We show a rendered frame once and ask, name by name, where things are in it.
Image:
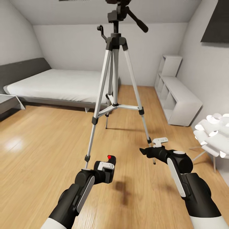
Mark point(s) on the wall mounted tv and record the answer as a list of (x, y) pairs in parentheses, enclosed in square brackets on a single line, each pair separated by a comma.
[(217, 30)]

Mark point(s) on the digital camera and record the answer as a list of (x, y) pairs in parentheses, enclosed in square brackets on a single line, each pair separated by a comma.
[(112, 159)]

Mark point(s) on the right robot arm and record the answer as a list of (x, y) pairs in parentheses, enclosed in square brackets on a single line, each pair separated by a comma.
[(203, 212)]

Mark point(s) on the camera tripod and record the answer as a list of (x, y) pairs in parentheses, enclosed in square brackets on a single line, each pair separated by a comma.
[(112, 56)]

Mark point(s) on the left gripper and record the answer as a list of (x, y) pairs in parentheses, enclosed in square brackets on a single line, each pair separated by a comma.
[(104, 176)]

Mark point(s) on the bookcase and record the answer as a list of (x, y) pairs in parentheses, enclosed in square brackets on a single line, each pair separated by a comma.
[(179, 104)]

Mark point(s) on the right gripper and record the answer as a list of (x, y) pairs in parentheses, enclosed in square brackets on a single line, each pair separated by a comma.
[(152, 152)]

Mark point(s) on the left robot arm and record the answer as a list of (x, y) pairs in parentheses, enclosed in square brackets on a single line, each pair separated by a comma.
[(72, 200)]

